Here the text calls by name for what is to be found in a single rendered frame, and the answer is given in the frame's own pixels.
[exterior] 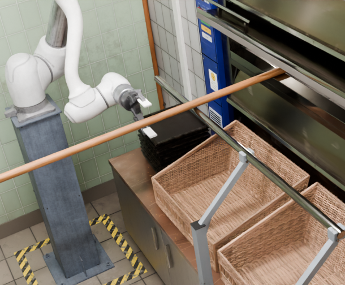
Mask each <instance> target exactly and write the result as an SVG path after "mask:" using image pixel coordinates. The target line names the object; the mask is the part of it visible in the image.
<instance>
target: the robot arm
mask: <svg viewBox="0 0 345 285"><path fill-rule="evenodd" d="M82 36H83V16H82V13H81V9H80V6H79V3H78V1H77V0H52V3H51V9H50V15H49V22H48V28H47V32H46V35H44V36H43V37H42V38H41V39H40V42H39V43H38V46H37V48H36V50H35V51H34V54H33V55H30V54H28V53H17V54H15V55H13V56H11V57H10V58H9V59H8V61H7V62H6V66H5V78H6V84H7V87H8V91H9V94H10V96H11V99H12V101H13V103H14V104H13V105H10V109H9V110H7V111H5V112H4V115H5V117H6V118H9V117H13V116H16V117H17V119H18V123H24V122H26V121H28V120H30V119H33V118H36V117H38V116H42V115H44V114H47V113H52V112H55V111H56V109H55V107H54V106H53V105H51V103H50V102H49V101H48V99H47V98H46V94H45V90H46V89H47V87H48V86H49V84H50V83H52V82H54V81H56V80H57V79H59V78H60V77H61V76H63V75H64V74H65V78H66V83H67V86H68V88H69V91H70V95H69V97H68V98H69V103H67V104H66V106H65V108H64V114H65V115H66V117H68V119H69V120H70V121H71V122H72V123H84V122H86V121H89V120H91V119H93V118H95V117H96V116H98V115H100V114H101V113H102V112H104V111H105V110H106V109H108V108H109V107H111V106H114V105H117V104H118V105H119V106H120V107H122V108H124V109H126V110H127V111H131V112H132V113H133V115H134V117H133V119H134V121H135V122H137V121H140V120H142V119H144V117H143V112H142V111H141V107H140V104H141V105H142V106H143V107H144V108H146V107H149V106H152V104H151V103H150V102H149V101H148V100H147V99H146V98H145V97H144V96H143V94H141V92H142V90H141V89H137V90H135V89H133V87H131V84H130V83H129V82H128V80H127V79H125V78H124V77H123V76H121V75H120V74H117V73H115V72H109V73H107V74H106V75H104V77H103V78H102V80H101V83H100V84H99V85H98V86H96V87H95V88H91V87H90V85H85V84H84V83H83V82H82V81H81V80H80V78H79V74H78V65H79V56H80V49H81V41H82ZM138 113H140V114H139V115H138ZM140 131H141V132H142V134H143V135H144V136H145V135H148V136H149V137H150V138H153V137H156V136H157V134H156V133H155V132H154V131H153V130H152V129H151V128H150V127H148V126H146V127H144V128H141V129H140Z"/></svg>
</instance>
